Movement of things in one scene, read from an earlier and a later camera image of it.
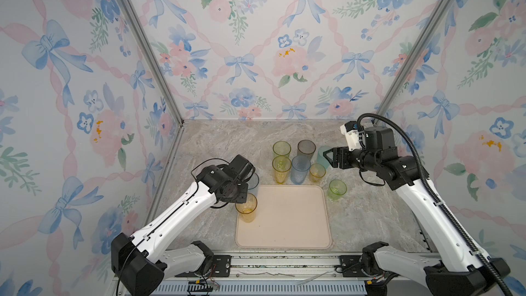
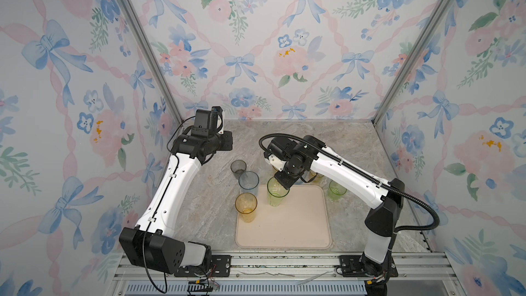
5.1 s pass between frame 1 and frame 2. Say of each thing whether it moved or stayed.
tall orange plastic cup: stayed
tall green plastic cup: moved
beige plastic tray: stayed
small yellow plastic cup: stayed
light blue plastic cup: stayed
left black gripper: moved
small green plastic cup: stayed
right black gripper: moved
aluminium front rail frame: stayed
